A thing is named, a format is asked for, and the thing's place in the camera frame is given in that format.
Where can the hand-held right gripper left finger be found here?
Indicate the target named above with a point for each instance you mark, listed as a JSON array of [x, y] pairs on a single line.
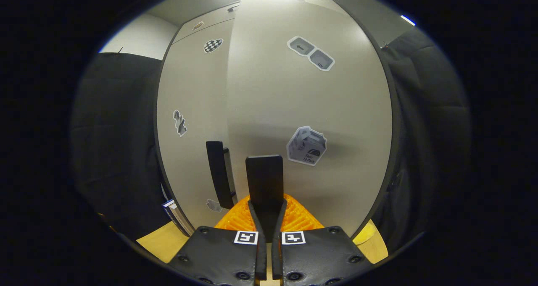
[[260, 261]]

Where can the grey cabinet door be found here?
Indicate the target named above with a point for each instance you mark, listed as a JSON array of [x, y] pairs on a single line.
[[273, 101], [193, 88]]

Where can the small ceiling light panel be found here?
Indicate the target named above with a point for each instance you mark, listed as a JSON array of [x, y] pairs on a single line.
[[407, 20]]

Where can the white and blue box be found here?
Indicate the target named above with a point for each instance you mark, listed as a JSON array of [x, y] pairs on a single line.
[[174, 214]]

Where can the grey cabinet drawer front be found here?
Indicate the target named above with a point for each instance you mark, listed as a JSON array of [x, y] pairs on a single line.
[[216, 19]]

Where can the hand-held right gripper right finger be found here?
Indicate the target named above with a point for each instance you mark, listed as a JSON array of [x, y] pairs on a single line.
[[277, 261]]

